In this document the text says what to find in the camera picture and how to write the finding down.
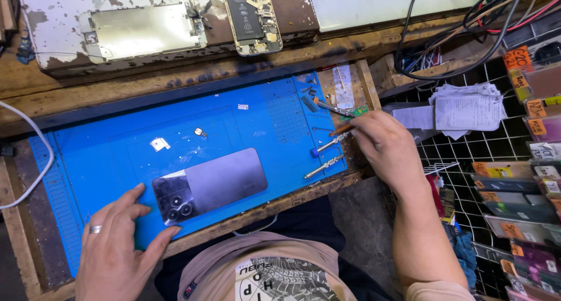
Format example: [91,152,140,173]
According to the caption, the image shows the red black packets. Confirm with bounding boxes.
[426,173,457,226]

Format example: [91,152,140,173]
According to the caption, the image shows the plain silver precision screwdriver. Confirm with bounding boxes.
[304,154,345,180]

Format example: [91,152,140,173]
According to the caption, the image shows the small silver metal shield plate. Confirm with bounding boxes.
[149,137,171,153]

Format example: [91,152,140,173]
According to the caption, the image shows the silver metal tweezers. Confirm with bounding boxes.
[315,100,358,119]

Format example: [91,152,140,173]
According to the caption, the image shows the row of labelled phone cases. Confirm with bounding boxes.
[471,44,561,301]

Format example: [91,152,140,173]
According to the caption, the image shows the silver screwdriver with blue cap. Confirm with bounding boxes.
[309,132,352,159]

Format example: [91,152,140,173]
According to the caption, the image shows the small blue scrap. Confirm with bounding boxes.
[16,29,37,65]

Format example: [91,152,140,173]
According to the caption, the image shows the white paper strip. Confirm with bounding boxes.
[331,64,355,110]

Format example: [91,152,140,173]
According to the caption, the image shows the small wooden tray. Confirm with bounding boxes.
[316,59,382,114]

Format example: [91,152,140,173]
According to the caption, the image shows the person's left hand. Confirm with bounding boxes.
[75,183,182,301]

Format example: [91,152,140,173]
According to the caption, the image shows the white flat panel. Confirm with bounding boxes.
[306,0,485,33]

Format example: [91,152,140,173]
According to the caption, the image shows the silver phone display back plate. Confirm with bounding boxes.
[78,3,209,65]

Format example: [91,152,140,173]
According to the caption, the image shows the blue silicone repair mat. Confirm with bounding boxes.
[28,71,349,278]

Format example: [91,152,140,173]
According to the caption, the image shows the dark smartphone with triple camera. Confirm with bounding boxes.
[152,147,269,227]

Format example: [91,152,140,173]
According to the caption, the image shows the blue cloth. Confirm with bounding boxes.
[451,230,478,289]

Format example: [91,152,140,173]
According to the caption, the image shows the person's right hand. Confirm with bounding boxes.
[348,110,424,193]

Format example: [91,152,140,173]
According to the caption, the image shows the white wire grid rack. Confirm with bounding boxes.
[380,58,561,300]

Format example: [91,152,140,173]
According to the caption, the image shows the beige printed t-shirt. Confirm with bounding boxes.
[177,230,477,301]

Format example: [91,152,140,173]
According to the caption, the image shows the wooden box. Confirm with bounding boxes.
[369,51,443,99]

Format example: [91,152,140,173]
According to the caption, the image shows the stack of printed paper receipts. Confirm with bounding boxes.
[429,82,508,141]

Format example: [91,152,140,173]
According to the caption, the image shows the opened gold smartphone with battery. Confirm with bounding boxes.
[221,0,284,57]

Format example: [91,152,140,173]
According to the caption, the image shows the orange-handled small tool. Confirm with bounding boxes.
[329,123,356,137]

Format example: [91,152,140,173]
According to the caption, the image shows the small green circuit board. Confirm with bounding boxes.
[340,106,370,121]

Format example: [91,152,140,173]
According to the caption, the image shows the thin grey cord loop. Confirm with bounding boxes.
[231,213,279,237]

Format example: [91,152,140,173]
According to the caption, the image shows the single white paper slip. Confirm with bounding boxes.
[391,104,435,130]

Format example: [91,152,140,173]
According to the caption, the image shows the bundle of black red cables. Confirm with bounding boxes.
[394,0,561,82]

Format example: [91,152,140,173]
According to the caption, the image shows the white cable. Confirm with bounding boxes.
[0,100,55,211]

